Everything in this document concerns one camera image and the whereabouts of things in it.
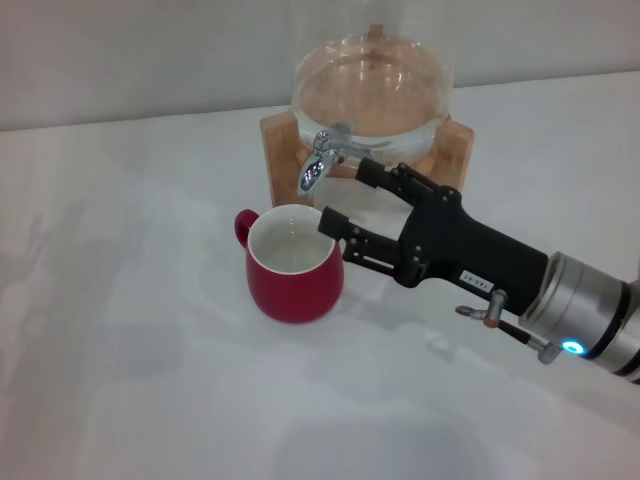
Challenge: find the wooden dispenser stand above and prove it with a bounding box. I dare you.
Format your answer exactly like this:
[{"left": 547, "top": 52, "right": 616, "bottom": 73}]
[{"left": 259, "top": 23, "right": 474, "bottom": 207}]

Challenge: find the glass water dispenser jar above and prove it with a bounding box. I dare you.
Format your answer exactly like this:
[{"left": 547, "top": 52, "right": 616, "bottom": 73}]
[{"left": 290, "top": 0, "right": 455, "bottom": 164}]

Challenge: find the right gripper connector cable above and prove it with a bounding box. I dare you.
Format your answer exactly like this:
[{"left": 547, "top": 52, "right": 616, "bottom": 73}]
[{"left": 454, "top": 289, "right": 559, "bottom": 365}]

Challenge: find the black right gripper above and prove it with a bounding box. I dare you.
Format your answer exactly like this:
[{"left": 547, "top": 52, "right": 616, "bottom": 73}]
[{"left": 317, "top": 157, "right": 549, "bottom": 317}]

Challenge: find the chrome faucet with lever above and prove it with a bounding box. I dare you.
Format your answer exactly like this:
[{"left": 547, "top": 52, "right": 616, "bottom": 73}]
[{"left": 298, "top": 128, "right": 362, "bottom": 197}]

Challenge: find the red ceramic cup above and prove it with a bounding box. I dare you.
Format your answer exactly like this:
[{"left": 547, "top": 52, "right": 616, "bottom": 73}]
[{"left": 233, "top": 203, "right": 346, "bottom": 325}]

